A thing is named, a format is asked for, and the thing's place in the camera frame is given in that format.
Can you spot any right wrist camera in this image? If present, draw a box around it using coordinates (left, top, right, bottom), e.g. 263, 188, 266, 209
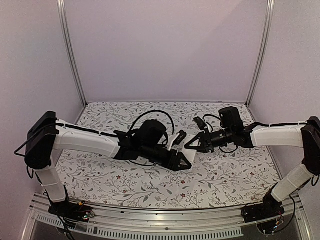
193, 116, 212, 134

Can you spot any white remote control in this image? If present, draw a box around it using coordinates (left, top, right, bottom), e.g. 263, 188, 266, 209
181, 134, 197, 172

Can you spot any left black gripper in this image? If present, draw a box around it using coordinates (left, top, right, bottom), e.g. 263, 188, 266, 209
140, 143, 193, 173

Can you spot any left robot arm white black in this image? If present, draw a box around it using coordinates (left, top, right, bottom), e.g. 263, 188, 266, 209
14, 111, 196, 217

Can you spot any left aluminium frame post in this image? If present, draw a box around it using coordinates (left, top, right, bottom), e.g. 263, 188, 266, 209
56, 0, 88, 107

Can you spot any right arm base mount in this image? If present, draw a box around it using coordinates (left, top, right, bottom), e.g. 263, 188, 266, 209
241, 203, 285, 223

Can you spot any right aluminium frame post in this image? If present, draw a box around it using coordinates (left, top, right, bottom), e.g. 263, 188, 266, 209
245, 0, 275, 108

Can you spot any front aluminium rail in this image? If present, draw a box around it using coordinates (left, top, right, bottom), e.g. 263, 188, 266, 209
19, 193, 311, 240

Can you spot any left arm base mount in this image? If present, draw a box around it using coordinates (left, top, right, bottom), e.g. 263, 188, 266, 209
48, 201, 95, 222

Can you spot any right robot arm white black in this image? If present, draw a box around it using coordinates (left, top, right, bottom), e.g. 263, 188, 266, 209
184, 106, 320, 218

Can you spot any floral patterned table mat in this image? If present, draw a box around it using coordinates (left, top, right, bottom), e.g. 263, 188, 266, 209
56, 102, 280, 209

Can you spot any aluminium frame post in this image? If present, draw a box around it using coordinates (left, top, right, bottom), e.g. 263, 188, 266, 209
245, 0, 275, 108
56, 0, 88, 107

